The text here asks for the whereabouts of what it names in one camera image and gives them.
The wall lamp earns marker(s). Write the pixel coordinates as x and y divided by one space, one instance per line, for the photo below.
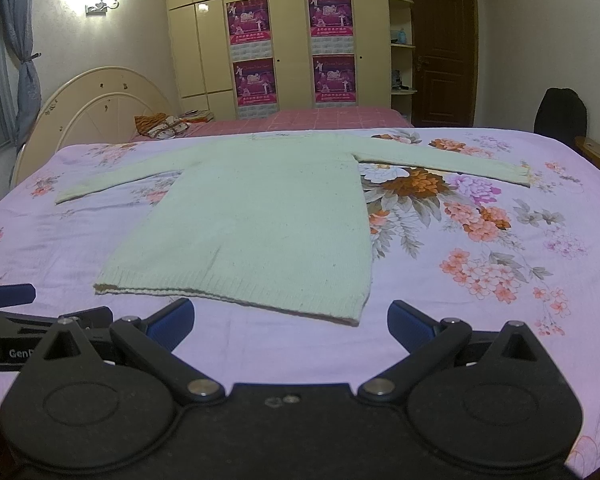
101 7

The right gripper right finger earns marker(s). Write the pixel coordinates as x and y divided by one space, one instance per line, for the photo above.
431 346

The pink checked bed cover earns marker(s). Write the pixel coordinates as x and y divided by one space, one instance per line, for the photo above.
332 118

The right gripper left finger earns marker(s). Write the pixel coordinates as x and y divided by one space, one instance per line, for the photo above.
148 344

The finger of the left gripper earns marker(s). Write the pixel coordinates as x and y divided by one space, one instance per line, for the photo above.
16 295

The floral lilac bed sheet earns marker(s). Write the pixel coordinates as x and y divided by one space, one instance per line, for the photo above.
455 246

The corner shelf unit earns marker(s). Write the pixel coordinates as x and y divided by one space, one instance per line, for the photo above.
402 49

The upper left pink poster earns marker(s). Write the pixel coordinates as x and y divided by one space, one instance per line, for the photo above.
249 30

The lower left pink poster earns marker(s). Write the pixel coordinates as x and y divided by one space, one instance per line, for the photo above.
255 82

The dark brown door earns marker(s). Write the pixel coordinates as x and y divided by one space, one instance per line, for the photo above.
445 34

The pale green knit sweater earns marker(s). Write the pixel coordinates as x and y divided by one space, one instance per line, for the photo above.
276 222

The cream wooden headboard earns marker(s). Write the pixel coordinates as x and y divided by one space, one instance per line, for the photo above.
97 106

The upper right pink poster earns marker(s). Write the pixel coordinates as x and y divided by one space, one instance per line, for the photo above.
331 27

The black chair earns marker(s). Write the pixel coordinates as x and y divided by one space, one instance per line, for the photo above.
562 116

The pink poster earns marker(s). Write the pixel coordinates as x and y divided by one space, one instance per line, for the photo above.
334 80
255 82
249 30
331 27

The cream wardrobe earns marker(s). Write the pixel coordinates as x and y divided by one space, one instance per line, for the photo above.
204 70

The lower right pink poster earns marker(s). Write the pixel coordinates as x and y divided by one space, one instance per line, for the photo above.
334 80

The blue grey curtain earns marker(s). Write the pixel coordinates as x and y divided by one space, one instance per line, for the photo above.
16 22

